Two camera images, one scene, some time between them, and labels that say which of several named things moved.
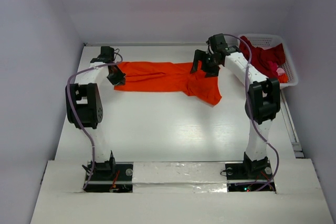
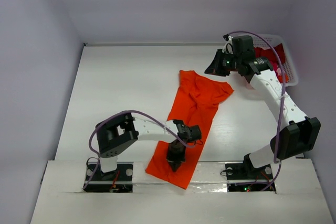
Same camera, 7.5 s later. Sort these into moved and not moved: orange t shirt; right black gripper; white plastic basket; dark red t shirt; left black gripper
Moved: right black gripper; left black gripper; orange t shirt
Not moved: dark red t shirt; white plastic basket
